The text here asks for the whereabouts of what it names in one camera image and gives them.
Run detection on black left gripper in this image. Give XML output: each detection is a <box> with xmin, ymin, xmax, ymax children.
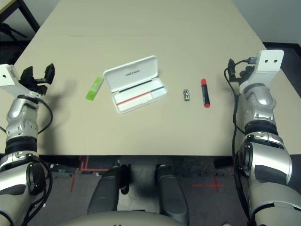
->
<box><xmin>18</xmin><ymin>63</ymin><xmax>56</xmax><ymax>96</ymax></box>

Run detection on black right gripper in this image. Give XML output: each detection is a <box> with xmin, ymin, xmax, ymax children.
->
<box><xmin>227</xmin><ymin>58</ymin><xmax>254</xmax><ymax>82</ymax></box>

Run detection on black marker with red cap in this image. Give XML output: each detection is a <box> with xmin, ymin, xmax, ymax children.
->
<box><xmin>200</xmin><ymin>78</ymin><xmax>211</xmax><ymax>108</ymax></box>

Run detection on green highlighter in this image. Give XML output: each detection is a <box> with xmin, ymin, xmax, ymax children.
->
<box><xmin>85</xmin><ymin>76</ymin><xmax>104</xmax><ymax>102</ymax></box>

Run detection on white hard pencil case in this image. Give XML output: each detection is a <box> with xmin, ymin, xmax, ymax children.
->
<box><xmin>103</xmin><ymin>55</ymin><xmax>169</xmax><ymax>114</ymax></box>

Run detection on black tripod stand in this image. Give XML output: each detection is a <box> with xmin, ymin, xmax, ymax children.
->
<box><xmin>0</xmin><ymin>22</ymin><xmax>28</xmax><ymax>42</ymax></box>

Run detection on black-framed side table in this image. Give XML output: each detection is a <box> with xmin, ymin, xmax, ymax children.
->
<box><xmin>0</xmin><ymin>0</ymin><xmax>40</xmax><ymax>31</ymax></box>

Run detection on red floor tape lines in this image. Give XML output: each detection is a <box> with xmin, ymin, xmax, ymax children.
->
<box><xmin>70</xmin><ymin>155</ymin><xmax>109</xmax><ymax>193</ymax></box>

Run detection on dark grey left robot leg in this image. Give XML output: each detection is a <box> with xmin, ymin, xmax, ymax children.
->
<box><xmin>87</xmin><ymin>164</ymin><xmax>129</xmax><ymax>215</ymax></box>

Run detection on dark grey robot leg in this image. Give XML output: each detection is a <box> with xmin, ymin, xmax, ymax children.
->
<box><xmin>87</xmin><ymin>164</ymin><xmax>129</xmax><ymax>215</ymax></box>
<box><xmin>156</xmin><ymin>163</ymin><xmax>190</xmax><ymax>224</ymax></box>

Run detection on dark grey right robot leg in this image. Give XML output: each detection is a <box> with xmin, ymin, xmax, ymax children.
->
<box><xmin>156</xmin><ymin>163</ymin><xmax>190</xmax><ymax>224</ymax></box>

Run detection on grey robot torso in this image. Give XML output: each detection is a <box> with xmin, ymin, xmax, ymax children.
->
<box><xmin>54</xmin><ymin>210</ymin><xmax>186</xmax><ymax>226</ymax></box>

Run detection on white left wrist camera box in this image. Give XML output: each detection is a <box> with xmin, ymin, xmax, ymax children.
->
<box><xmin>0</xmin><ymin>64</ymin><xmax>40</xmax><ymax>97</ymax></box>

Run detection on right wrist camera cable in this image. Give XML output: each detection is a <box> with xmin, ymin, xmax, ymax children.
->
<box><xmin>223</xmin><ymin>57</ymin><xmax>257</xmax><ymax>226</ymax></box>

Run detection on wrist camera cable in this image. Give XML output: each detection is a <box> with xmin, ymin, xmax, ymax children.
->
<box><xmin>223</xmin><ymin>57</ymin><xmax>257</xmax><ymax>226</ymax></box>
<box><xmin>0</xmin><ymin>98</ymin><xmax>53</xmax><ymax>135</ymax></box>

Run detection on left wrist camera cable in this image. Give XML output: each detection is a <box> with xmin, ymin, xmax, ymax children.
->
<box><xmin>0</xmin><ymin>98</ymin><xmax>53</xmax><ymax>135</ymax></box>

